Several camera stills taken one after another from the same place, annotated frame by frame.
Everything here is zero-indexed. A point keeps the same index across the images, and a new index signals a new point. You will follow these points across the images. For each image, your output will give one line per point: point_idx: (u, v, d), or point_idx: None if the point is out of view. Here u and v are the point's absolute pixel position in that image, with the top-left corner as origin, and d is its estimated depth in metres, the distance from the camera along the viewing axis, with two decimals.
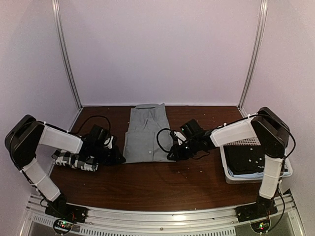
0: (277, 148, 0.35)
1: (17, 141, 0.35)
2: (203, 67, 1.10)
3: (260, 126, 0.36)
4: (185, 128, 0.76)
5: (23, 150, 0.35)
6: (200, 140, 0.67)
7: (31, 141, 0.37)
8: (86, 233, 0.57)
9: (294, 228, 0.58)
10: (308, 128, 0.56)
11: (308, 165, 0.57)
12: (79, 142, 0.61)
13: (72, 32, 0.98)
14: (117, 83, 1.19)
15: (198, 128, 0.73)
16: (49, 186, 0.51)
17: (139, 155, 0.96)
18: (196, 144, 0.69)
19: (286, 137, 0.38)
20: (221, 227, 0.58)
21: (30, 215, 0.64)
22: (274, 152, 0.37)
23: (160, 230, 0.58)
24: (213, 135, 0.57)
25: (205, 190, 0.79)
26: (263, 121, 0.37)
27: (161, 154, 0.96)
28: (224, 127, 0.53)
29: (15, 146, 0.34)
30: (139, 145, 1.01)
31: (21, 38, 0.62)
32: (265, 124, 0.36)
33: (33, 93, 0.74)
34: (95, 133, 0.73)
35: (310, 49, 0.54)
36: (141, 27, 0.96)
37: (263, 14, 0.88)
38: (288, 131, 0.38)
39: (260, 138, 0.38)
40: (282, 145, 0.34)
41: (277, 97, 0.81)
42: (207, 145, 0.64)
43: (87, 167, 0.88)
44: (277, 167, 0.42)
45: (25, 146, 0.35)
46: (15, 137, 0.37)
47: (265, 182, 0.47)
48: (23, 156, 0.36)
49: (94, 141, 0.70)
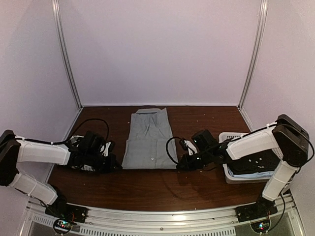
0: (299, 156, 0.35)
1: None
2: (203, 67, 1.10)
3: (283, 137, 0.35)
4: (198, 138, 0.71)
5: (4, 171, 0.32)
6: (215, 154, 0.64)
7: (11, 160, 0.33)
8: (86, 233, 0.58)
9: (294, 228, 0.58)
10: (308, 128, 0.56)
11: (307, 166, 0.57)
12: (67, 154, 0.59)
13: (72, 32, 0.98)
14: (117, 83, 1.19)
15: (211, 140, 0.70)
16: (47, 191, 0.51)
17: (141, 162, 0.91)
18: (209, 157, 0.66)
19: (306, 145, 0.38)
20: (221, 227, 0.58)
21: (31, 215, 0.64)
22: (297, 160, 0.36)
23: (160, 230, 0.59)
24: (230, 148, 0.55)
25: (204, 190, 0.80)
26: (284, 130, 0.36)
27: (165, 161, 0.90)
28: (242, 139, 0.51)
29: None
30: (141, 153, 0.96)
31: (20, 38, 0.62)
32: (287, 132, 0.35)
33: (33, 93, 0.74)
34: (87, 141, 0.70)
35: (310, 50, 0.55)
36: (141, 26, 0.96)
37: (263, 14, 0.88)
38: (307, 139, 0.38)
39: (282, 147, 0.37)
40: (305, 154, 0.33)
41: (277, 98, 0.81)
42: (223, 159, 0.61)
43: (87, 167, 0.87)
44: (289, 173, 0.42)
45: (2, 168, 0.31)
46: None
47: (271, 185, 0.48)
48: (6, 175, 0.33)
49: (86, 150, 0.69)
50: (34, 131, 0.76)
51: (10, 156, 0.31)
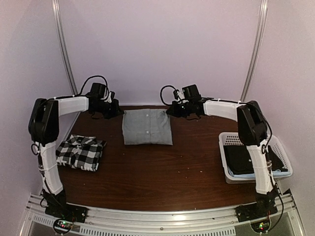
0: (249, 137, 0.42)
1: (41, 124, 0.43)
2: (203, 67, 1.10)
3: (241, 113, 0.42)
4: (185, 90, 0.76)
5: (48, 131, 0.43)
6: (194, 103, 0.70)
7: (53, 120, 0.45)
8: (87, 233, 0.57)
9: (294, 228, 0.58)
10: (310, 128, 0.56)
11: (309, 165, 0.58)
12: (86, 101, 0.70)
13: (72, 32, 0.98)
14: (118, 83, 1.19)
15: (197, 93, 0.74)
16: (56, 176, 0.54)
17: (136, 134, 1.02)
18: (190, 106, 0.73)
19: (263, 131, 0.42)
20: (221, 227, 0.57)
21: (30, 215, 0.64)
22: (247, 139, 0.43)
23: (160, 230, 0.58)
24: (206, 105, 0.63)
25: (204, 190, 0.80)
26: (246, 110, 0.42)
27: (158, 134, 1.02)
28: (218, 102, 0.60)
29: (42, 128, 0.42)
30: (138, 125, 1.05)
31: (21, 38, 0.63)
32: (246, 114, 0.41)
33: (34, 93, 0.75)
34: (96, 91, 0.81)
35: (309, 49, 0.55)
36: (141, 26, 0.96)
37: (263, 14, 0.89)
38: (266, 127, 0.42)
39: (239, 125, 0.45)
40: (253, 136, 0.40)
41: (277, 97, 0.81)
42: (199, 110, 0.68)
43: (87, 167, 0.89)
44: (260, 157, 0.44)
45: (52, 126, 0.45)
46: (37, 122, 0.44)
47: (256, 176, 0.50)
48: (49, 135, 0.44)
49: (96, 96, 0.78)
50: None
51: (51, 114, 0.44)
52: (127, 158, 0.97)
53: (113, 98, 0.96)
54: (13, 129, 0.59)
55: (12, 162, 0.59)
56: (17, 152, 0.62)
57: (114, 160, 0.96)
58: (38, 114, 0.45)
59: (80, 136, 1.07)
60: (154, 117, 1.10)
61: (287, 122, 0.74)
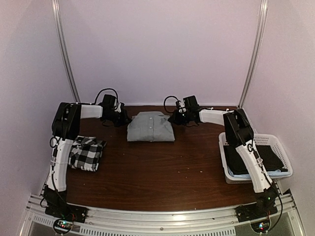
0: (234, 139, 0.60)
1: (66, 124, 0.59)
2: (203, 67, 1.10)
3: (228, 121, 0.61)
4: (185, 101, 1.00)
5: (73, 129, 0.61)
6: (192, 112, 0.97)
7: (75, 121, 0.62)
8: (87, 233, 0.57)
9: (294, 228, 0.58)
10: (310, 128, 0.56)
11: (309, 165, 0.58)
12: (100, 108, 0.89)
13: (72, 32, 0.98)
14: (118, 83, 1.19)
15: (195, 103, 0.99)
16: (63, 174, 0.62)
17: (140, 131, 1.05)
18: (189, 114, 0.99)
19: (247, 133, 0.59)
20: (221, 227, 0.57)
21: (31, 215, 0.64)
22: (232, 140, 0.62)
23: (160, 230, 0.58)
24: (201, 113, 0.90)
25: (204, 190, 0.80)
26: (232, 119, 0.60)
27: (161, 130, 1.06)
28: (209, 111, 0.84)
29: (66, 127, 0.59)
30: (142, 123, 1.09)
31: (21, 39, 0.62)
32: (232, 122, 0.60)
33: (34, 93, 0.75)
34: (107, 102, 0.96)
35: (309, 49, 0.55)
36: (141, 26, 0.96)
37: (262, 14, 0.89)
38: (249, 132, 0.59)
39: (229, 130, 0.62)
40: (238, 139, 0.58)
41: (277, 98, 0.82)
42: (196, 117, 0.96)
43: (87, 167, 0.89)
44: (247, 154, 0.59)
45: (73, 126, 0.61)
46: (63, 121, 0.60)
47: (253, 177, 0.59)
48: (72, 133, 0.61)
49: (108, 106, 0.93)
50: (34, 130, 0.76)
51: (76, 117, 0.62)
52: (127, 158, 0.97)
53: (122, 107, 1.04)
54: (13, 130, 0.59)
55: (12, 163, 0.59)
56: (17, 152, 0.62)
57: (114, 160, 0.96)
58: (63, 114, 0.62)
59: (80, 136, 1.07)
60: (157, 117, 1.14)
61: (287, 122, 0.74)
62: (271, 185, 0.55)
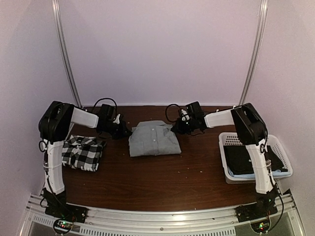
0: (246, 134, 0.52)
1: (53, 123, 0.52)
2: (203, 67, 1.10)
3: (236, 115, 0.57)
4: (189, 107, 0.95)
5: (59, 129, 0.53)
6: (197, 119, 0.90)
7: (63, 121, 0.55)
8: (86, 233, 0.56)
9: (294, 228, 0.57)
10: (310, 128, 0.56)
11: (309, 165, 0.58)
12: (96, 118, 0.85)
13: (72, 32, 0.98)
14: (118, 83, 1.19)
15: (198, 109, 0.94)
16: (59, 175, 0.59)
17: (143, 145, 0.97)
18: (193, 122, 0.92)
19: (262, 128, 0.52)
20: (222, 227, 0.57)
21: (30, 215, 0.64)
22: (243, 138, 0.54)
23: (161, 230, 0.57)
24: (206, 118, 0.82)
25: (205, 190, 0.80)
26: (241, 114, 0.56)
27: (165, 142, 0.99)
28: (216, 113, 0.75)
29: (52, 126, 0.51)
30: (144, 135, 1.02)
31: (21, 39, 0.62)
32: (241, 116, 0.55)
33: (34, 94, 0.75)
34: (104, 111, 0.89)
35: (309, 49, 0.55)
36: (141, 26, 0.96)
37: (263, 14, 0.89)
38: (263, 127, 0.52)
39: (239, 127, 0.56)
40: (251, 134, 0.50)
41: (277, 98, 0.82)
42: (201, 124, 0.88)
43: (87, 167, 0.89)
44: (259, 156, 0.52)
45: (60, 126, 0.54)
46: (50, 120, 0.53)
47: (257, 177, 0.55)
48: (59, 134, 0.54)
49: (105, 117, 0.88)
50: (34, 130, 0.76)
51: (65, 117, 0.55)
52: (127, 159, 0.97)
53: (121, 118, 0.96)
54: (13, 130, 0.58)
55: (12, 163, 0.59)
56: (16, 153, 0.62)
57: (114, 161, 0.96)
58: (52, 113, 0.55)
59: (80, 136, 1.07)
60: (159, 127, 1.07)
61: (287, 122, 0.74)
62: (274, 186, 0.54)
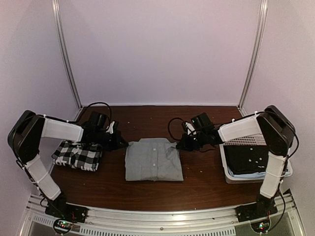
0: (280, 146, 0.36)
1: (20, 138, 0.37)
2: (203, 67, 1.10)
3: (262, 120, 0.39)
4: (196, 120, 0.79)
5: (27, 146, 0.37)
6: (208, 134, 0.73)
7: (34, 134, 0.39)
8: (86, 233, 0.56)
9: (294, 228, 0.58)
10: (310, 128, 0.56)
11: (309, 165, 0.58)
12: (80, 131, 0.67)
13: (72, 32, 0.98)
14: (117, 83, 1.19)
15: (208, 122, 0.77)
16: (50, 183, 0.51)
17: (141, 169, 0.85)
18: (204, 137, 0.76)
19: (291, 136, 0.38)
20: (221, 227, 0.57)
21: (30, 215, 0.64)
22: (277, 148, 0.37)
23: (160, 230, 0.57)
24: (222, 131, 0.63)
25: (205, 190, 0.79)
26: (268, 118, 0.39)
27: (166, 168, 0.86)
28: (232, 123, 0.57)
29: (18, 141, 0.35)
30: (143, 157, 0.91)
31: (21, 39, 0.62)
32: (270, 121, 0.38)
33: (34, 94, 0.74)
34: (94, 121, 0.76)
35: (309, 50, 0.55)
36: (141, 26, 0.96)
37: (263, 14, 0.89)
38: (293, 131, 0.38)
39: (267, 134, 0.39)
40: (286, 143, 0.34)
41: (277, 98, 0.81)
42: (215, 139, 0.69)
43: (87, 167, 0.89)
44: (279, 166, 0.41)
45: (30, 141, 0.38)
46: (17, 135, 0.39)
47: (265, 180, 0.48)
48: (28, 152, 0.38)
49: (94, 128, 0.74)
50: None
51: (36, 128, 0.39)
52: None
53: (115, 127, 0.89)
54: None
55: (12, 163, 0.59)
56: None
57: (114, 161, 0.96)
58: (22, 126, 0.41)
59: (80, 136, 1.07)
60: (162, 147, 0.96)
61: None
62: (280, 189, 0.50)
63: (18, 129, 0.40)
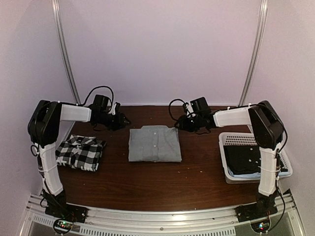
0: (266, 138, 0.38)
1: (42, 125, 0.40)
2: (203, 67, 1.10)
3: (253, 113, 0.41)
4: (194, 103, 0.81)
5: (48, 132, 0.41)
6: (204, 117, 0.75)
7: (53, 122, 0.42)
8: (86, 233, 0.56)
9: (294, 227, 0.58)
10: (310, 128, 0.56)
11: (309, 165, 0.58)
12: (89, 111, 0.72)
13: (72, 32, 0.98)
14: (118, 83, 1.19)
15: (205, 106, 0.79)
16: (56, 176, 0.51)
17: (143, 151, 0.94)
18: (200, 120, 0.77)
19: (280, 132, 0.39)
20: (221, 227, 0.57)
21: (30, 215, 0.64)
22: (263, 140, 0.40)
23: (160, 230, 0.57)
24: (217, 116, 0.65)
25: (205, 190, 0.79)
26: (259, 111, 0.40)
27: (166, 150, 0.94)
28: (227, 110, 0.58)
29: (41, 129, 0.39)
30: (145, 141, 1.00)
31: (21, 39, 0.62)
32: (260, 114, 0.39)
33: (34, 94, 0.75)
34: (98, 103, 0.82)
35: (309, 49, 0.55)
36: (141, 26, 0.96)
37: (263, 14, 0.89)
38: (282, 126, 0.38)
39: (256, 128, 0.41)
40: (271, 137, 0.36)
41: (277, 98, 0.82)
42: (209, 123, 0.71)
43: (87, 167, 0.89)
44: (270, 160, 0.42)
45: (50, 128, 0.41)
46: (38, 122, 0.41)
47: (262, 178, 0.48)
48: (48, 137, 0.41)
49: (99, 108, 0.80)
50: None
51: (55, 115, 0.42)
52: (127, 159, 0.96)
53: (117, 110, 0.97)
54: (13, 130, 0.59)
55: (12, 163, 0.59)
56: (16, 153, 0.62)
57: (114, 161, 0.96)
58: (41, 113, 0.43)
59: (80, 136, 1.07)
60: (161, 131, 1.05)
61: (287, 122, 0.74)
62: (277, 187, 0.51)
63: (38, 117, 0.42)
